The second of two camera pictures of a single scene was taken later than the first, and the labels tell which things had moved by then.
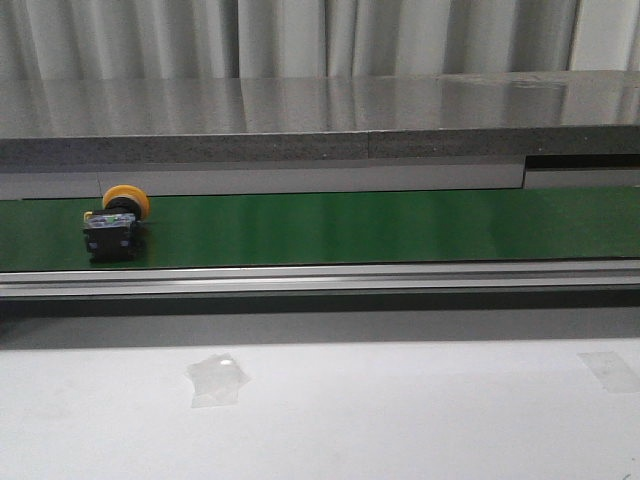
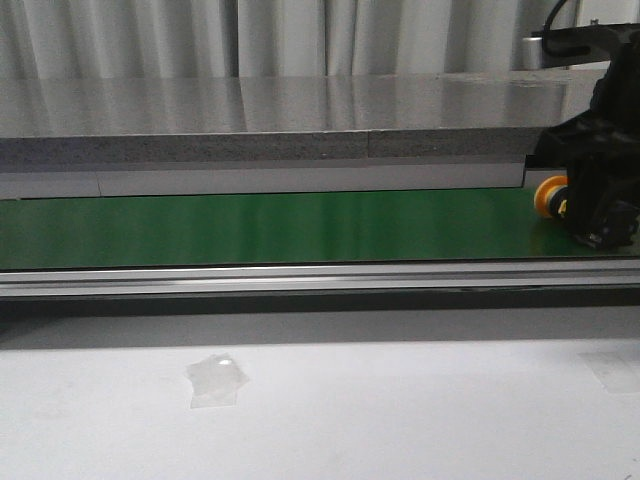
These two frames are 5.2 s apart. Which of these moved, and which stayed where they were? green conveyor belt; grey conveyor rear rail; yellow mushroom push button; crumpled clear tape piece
Moved: yellow mushroom push button
Stayed: green conveyor belt; grey conveyor rear rail; crumpled clear tape piece
